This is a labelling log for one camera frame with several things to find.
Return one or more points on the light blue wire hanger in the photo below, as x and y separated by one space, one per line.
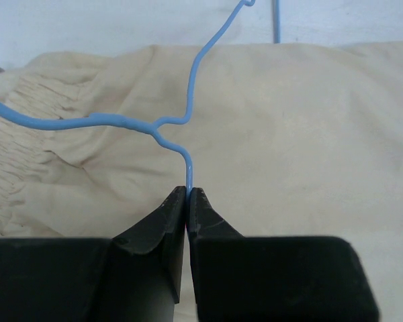
233 135

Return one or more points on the beige trousers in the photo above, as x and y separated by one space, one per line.
285 139

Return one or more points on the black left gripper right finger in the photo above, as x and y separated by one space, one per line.
291 278

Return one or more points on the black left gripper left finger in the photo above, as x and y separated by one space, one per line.
135 276

